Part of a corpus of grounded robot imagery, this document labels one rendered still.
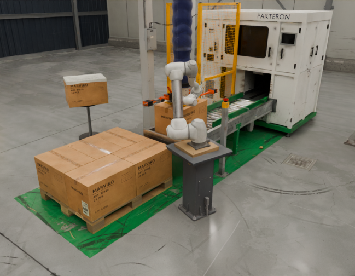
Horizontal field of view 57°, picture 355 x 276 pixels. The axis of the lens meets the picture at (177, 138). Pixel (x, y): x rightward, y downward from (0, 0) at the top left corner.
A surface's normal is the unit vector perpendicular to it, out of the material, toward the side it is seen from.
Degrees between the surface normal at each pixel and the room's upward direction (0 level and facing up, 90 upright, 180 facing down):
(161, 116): 90
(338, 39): 90
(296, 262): 0
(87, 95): 90
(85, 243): 0
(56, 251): 0
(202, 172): 90
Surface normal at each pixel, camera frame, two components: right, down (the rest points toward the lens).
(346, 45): -0.59, 0.32
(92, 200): 0.76, 0.25
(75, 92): 0.41, 0.36
